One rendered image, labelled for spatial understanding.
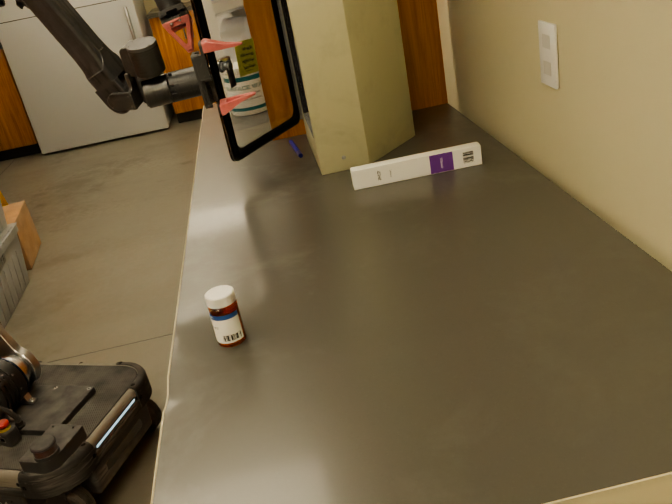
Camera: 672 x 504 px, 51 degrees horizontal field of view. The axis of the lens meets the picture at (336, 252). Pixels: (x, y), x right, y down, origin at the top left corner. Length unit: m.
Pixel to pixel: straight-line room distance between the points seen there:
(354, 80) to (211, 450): 0.94
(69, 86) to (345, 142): 5.20
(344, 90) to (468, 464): 0.98
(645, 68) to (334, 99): 0.69
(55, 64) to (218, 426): 5.89
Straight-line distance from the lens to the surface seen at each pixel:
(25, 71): 6.70
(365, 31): 1.58
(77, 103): 6.66
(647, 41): 1.08
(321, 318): 1.02
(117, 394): 2.36
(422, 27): 1.95
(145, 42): 1.41
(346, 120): 1.57
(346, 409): 0.84
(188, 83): 1.41
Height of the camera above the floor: 1.45
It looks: 25 degrees down
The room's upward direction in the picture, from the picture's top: 11 degrees counter-clockwise
